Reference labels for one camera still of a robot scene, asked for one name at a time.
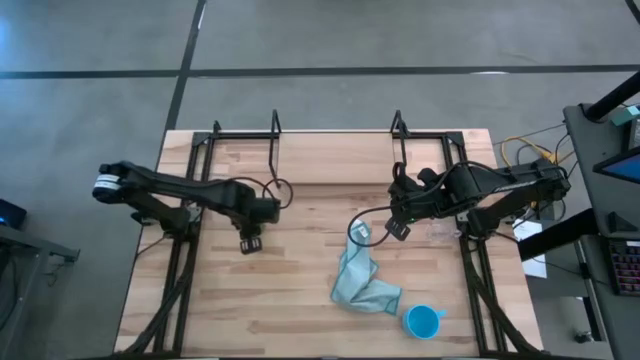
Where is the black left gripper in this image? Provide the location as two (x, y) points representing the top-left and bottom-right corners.
(234, 195), (282, 256)

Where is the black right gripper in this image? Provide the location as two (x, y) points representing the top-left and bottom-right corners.
(384, 167), (451, 243)

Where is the clear glass mug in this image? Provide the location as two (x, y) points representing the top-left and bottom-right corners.
(427, 222), (464, 245)

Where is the blue plastic mug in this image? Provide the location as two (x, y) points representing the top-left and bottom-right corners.
(402, 304), (448, 341)

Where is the wooden shelf with black brackets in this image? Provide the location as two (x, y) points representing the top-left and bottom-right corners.
(267, 108), (410, 190)

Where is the light blue microfibre cloth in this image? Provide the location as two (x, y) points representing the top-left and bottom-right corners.
(330, 219), (404, 316)

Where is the white paper sheet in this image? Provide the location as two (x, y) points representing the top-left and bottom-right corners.
(512, 218), (549, 280)

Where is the black desk beam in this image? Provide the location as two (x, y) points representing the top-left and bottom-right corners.
(517, 208), (600, 262)

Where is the dark grey desk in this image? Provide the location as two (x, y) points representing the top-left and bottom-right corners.
(563, 102), (640, 360)

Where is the grey metal side table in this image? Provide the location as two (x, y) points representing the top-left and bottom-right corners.
(0, 224), (81, 360)

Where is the small black wedge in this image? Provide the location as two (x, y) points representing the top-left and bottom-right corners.
(606, 211), (639, 234)

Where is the keyboard with coloured keys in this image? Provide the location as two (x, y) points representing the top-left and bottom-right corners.
(606, 239), (640, 297)

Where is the monitor with blue screen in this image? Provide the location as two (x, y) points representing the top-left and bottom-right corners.
(592, 144), (640, 185)

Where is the black device with blue light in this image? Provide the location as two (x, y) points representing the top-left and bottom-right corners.
(0, 198), (29, 230)

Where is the black pole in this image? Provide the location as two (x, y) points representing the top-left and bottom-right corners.
(583, 69), (640, 123)

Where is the small teal box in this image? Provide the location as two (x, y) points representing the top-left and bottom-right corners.
(610, 103), (640, 127)

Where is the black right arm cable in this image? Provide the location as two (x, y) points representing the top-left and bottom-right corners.
(346, 160), (501, 249)

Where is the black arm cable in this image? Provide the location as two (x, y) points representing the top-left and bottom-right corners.
(346, 160), (501, 249)
(219, 175), (295, 211)

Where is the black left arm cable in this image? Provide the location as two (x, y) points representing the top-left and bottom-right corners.
(219, 175), (295, 211)

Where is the black metal table frame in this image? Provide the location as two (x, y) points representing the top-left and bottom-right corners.
(117, 119), (539, 359)

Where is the yellow cable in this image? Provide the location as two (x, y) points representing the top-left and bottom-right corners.
(500, 135), (574, 169)

